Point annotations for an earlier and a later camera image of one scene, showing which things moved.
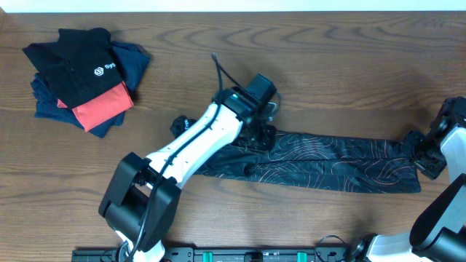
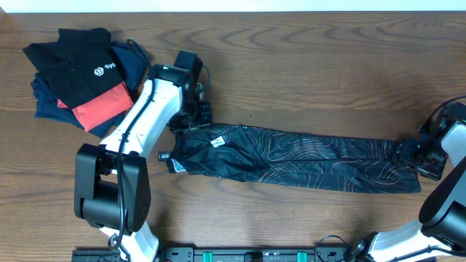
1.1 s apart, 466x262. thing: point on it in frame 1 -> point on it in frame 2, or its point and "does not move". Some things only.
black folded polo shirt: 78,67 does not move
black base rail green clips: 230,255 does not move
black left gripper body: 260,140 -> 193,117
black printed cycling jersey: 319,161 does not move
